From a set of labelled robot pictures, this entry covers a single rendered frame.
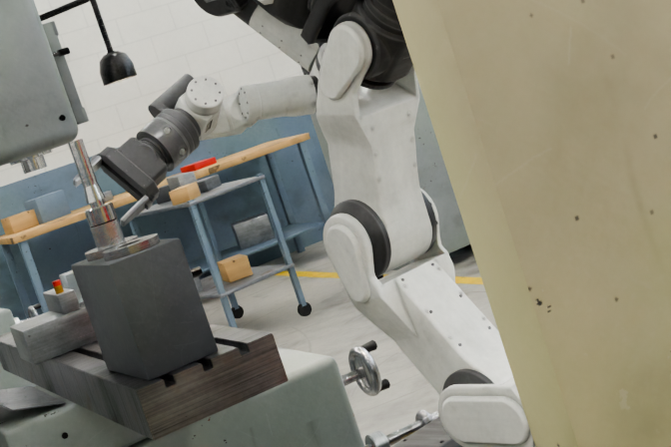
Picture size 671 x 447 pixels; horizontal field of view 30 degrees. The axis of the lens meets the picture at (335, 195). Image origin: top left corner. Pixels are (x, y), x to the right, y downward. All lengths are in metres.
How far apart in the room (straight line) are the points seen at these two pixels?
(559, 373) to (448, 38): 0.24
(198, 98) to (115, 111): 7.20
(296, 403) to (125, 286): 0.75
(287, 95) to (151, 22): 7.32
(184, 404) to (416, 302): 0.45
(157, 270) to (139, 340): 0.11
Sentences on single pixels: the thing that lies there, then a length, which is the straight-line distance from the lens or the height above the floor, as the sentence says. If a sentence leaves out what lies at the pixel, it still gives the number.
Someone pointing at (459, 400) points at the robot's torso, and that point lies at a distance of 2.06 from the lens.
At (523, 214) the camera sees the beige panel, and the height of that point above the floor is 1.16.
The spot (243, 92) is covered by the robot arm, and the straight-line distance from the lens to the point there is 2.24.
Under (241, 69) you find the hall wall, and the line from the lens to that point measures 9.71.
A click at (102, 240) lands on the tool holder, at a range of 2.04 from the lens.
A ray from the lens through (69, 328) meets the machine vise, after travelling 2.47.
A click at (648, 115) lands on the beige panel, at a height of 1.19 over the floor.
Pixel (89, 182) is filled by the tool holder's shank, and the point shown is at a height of 1.24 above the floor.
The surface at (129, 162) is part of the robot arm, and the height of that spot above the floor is 1.25.
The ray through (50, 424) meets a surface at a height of 0.83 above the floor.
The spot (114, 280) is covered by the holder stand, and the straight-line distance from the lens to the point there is 1.90.
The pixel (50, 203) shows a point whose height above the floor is 1.00.
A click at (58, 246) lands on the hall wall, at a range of 9.20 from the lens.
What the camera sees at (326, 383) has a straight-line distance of 2.58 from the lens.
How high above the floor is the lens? 1.30
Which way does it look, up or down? 6 degrees down
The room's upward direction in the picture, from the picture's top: 18 degrees counter-clockwise
